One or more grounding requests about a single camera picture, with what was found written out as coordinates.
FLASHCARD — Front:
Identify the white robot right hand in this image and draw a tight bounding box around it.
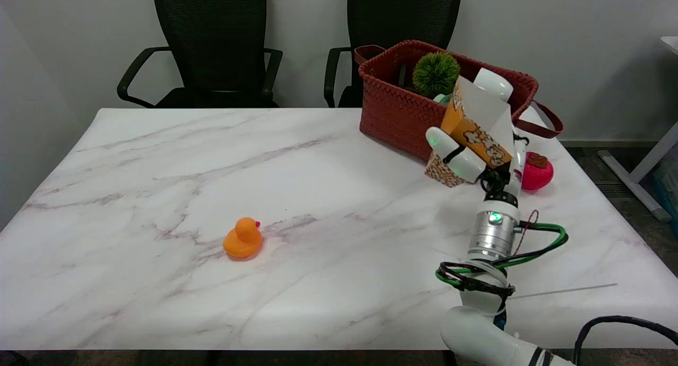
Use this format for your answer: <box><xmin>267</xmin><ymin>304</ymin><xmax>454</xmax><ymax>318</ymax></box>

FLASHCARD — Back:
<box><xmin>426</xmin><ymin>127</ymin><xmax>529</xmax><ymax>198</ymax></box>

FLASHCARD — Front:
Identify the orange popcorn box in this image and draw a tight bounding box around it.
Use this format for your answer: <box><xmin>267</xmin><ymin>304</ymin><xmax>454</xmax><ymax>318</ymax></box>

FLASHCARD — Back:
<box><xmin>425</xmin><ymin>76</ymin><xmax>514</xmax><ymax>189</ymax></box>

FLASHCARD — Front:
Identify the red woven basket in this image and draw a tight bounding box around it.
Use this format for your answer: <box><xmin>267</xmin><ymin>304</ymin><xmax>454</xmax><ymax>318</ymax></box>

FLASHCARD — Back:
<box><xmin>354</xmin><ymin>40</ymin><xmax>564</xmax><ymax>163</ymax></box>

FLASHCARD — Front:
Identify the blue storage bin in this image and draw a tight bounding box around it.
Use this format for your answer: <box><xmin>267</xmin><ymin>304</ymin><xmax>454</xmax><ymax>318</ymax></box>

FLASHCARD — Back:
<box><xmin>652</xmin><ymin>155</ymin><xmax>678</xmax><ymax>230</ymax></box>

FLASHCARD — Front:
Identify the red toy fruit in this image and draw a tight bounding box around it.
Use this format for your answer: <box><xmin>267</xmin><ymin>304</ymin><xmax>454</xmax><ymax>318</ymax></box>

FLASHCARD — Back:
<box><xmin>521</xmin><ymin>152</ymin><xmax>555</xmax><ymax>191</ymax></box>

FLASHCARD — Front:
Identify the white cup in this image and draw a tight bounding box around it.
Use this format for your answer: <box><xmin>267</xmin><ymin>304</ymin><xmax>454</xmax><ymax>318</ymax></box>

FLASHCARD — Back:
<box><xmin>473</xmin><ymin>68</ymin><xmax>514</xmax><ymax>101</ymax></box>

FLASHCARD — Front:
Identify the green fuzzy ball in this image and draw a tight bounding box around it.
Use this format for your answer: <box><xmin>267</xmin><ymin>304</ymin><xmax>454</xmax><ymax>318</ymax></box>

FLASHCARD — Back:
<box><xmin>412</xmin><ymin>52</ymin><xmax>461</xmax><ymax>99</ymax></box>

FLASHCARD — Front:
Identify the black mesh office chair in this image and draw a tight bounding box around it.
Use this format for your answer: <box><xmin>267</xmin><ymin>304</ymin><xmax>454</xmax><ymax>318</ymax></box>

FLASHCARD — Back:
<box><xmin>324</xmin><ymin>0</ymin><xmax>463</xmax><ymax>109</ymax></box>
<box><xmin>117</xmin><ymin>0</ymin><xmax>283</xmax><ymax>109</ymax></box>

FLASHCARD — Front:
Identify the thin white zip tie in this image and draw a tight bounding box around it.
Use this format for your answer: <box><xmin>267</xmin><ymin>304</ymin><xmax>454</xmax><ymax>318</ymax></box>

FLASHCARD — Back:
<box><xmin>507</xmin><ymin>283</ymin><xmax>619</xmax><ymax>300</ymax></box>

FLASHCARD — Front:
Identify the white desk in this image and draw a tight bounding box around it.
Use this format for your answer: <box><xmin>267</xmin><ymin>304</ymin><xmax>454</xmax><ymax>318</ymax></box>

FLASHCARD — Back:
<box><xmin>598</xmin><ymin>35</ymin><xmax>678</xmax><ymax>222</ymax></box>

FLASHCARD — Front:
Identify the orange rubber duck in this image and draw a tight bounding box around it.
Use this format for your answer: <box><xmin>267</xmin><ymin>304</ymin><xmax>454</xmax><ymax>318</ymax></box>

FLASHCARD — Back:
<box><xmin>222</xmin><ymin>217</ymin><xmax>263</xmax><ymax>260</ymax></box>

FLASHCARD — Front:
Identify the green robot cable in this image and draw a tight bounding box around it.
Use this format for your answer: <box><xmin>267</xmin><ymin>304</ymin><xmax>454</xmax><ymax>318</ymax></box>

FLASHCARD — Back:
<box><xmin>435</xmin><ymin>222</ymin><xmax>569</xmax><ymax>290</ymax></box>

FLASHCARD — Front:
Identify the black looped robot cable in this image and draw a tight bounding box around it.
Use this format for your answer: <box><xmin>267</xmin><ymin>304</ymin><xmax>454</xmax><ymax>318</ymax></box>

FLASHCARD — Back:
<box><xmin>438</xmin><ymin>260</ymin><xmax>515</xmax><ymax>299</ymax></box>

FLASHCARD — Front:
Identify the long black robot cable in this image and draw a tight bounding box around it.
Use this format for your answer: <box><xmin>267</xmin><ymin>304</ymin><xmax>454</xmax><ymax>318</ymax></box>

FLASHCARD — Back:
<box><xmin>573</xmin><ymin>315</ymin><xmax>678</xmax><ymax>366</ymax></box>

